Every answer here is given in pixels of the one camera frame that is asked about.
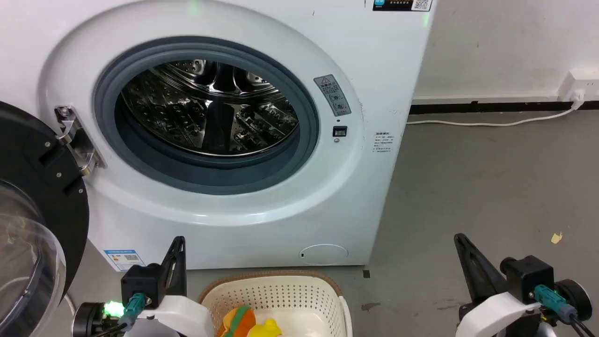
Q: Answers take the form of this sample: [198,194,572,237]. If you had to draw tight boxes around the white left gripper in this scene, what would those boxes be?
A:
[123,236,212,337]

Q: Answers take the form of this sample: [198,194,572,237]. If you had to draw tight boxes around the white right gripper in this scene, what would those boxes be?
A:
[453,233,544,337]

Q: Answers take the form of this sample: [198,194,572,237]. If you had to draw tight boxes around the black washer door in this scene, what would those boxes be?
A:
[0,101,90,337]

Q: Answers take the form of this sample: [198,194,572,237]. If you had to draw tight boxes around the white front-load washing machine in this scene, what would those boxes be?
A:
[0,0,438,272]

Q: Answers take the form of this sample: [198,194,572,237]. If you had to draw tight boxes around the blue energy label sticker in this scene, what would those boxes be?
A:
[103,249,146,272]

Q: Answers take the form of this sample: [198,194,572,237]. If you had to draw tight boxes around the orange green burger plush toy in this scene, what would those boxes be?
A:
[216,305,257,337]

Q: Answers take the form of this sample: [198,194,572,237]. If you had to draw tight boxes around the cream perforated laundry basket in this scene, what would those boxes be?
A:
[197,270,353,337]

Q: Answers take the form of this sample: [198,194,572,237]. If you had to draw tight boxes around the yellow plush toy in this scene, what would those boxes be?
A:
[246,319,283,337]

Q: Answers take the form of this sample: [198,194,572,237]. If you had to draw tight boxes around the oval filter cover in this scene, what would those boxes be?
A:
[299,244,350,265]

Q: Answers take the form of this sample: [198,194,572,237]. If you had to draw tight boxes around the stainless steel drum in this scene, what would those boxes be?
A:
[119,59,300,158]

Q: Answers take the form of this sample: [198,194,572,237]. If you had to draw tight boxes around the small printed text sticker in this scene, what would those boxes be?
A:
[373,131,395,154]

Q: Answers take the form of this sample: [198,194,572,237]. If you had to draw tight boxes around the chrome door hinge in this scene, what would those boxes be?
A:
[54,105,107,176]

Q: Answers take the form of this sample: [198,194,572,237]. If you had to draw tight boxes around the black skirting strip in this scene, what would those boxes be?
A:
[409,100,599,116]

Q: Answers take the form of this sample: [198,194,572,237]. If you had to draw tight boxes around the grey rubber door gasket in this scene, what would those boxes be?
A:
[93,37,321,196]

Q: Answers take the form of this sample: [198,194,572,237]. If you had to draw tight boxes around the grey warning sticker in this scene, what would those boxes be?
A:
[313,74,352,117]

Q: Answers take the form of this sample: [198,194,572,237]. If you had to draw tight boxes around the black QR code label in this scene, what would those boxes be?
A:
[373,0,432,12]

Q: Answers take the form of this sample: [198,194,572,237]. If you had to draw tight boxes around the teal plug left gripper cable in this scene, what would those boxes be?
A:
[94,292,147,337]

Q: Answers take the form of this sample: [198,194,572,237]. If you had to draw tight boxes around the teal plug gripper cable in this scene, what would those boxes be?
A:
[94,292,147,337]
[533,284,599,337]

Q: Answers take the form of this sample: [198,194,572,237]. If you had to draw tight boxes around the teal plug right gripper cable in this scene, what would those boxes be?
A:
[533,284,599,337]

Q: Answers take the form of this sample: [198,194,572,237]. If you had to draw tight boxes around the white power cable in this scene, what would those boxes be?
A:
[406,96,583,128]

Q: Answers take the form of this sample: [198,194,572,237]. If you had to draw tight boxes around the white wall socket box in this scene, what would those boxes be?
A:
[557,70,599,103]

